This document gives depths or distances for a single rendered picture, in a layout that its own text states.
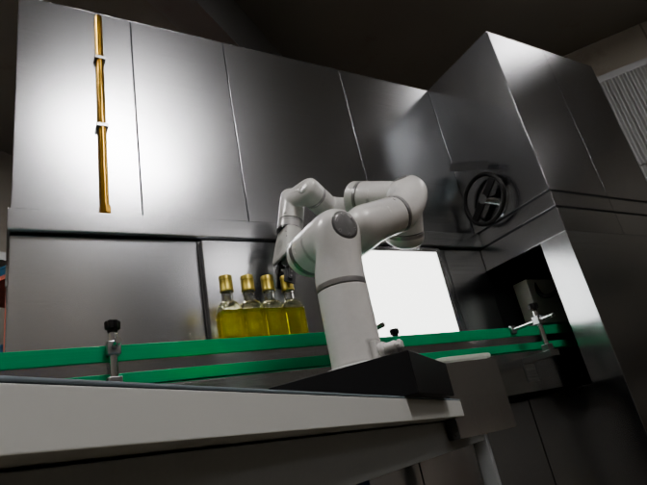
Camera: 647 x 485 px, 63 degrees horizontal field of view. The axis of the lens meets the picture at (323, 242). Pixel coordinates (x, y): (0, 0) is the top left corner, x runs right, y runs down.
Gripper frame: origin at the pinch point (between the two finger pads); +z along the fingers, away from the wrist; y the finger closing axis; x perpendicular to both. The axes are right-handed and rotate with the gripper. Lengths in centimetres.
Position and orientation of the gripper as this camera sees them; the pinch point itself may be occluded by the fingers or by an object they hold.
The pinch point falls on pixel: (285, 279)
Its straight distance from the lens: 144.3
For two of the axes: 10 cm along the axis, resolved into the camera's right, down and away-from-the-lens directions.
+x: 8.9, 2.6, 3.8
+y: 4.6, -4.2, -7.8
